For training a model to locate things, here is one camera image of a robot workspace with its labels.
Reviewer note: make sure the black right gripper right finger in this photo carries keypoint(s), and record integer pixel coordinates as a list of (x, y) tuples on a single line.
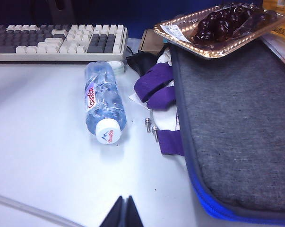
[(132, 217)]

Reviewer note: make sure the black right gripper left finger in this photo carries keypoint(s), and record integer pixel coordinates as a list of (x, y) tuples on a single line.
[(116, 217)]

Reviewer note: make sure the clear mineral water bottle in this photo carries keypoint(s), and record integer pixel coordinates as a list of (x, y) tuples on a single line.
[(102, 101)]

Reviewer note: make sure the silver metal bolt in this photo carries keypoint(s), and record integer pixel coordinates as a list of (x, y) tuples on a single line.
[(148, 122), (155, 133)]

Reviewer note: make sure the grey laptop sleeve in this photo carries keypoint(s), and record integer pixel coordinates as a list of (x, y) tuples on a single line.
[(239, 123)]

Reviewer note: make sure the small white tape roll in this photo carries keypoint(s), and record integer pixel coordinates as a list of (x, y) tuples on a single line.
[(117, 66)]

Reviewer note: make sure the black computer mouse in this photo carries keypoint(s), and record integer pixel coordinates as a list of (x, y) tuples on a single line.
[(143, 62)]

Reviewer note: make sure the brown cardboard box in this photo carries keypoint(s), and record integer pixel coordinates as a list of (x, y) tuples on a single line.
[(151, 41)]

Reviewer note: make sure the beige and grey keyboard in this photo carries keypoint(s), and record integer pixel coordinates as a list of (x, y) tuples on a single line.
[(62, 42)]

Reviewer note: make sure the shiny plastic food tray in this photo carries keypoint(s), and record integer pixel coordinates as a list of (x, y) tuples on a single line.
[(177, 30)]

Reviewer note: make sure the dark glazed pastry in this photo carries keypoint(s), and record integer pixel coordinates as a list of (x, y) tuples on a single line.
[(222, 23)]

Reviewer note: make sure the yellow printed package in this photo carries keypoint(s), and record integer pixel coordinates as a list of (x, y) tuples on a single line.
[(280, 16)]

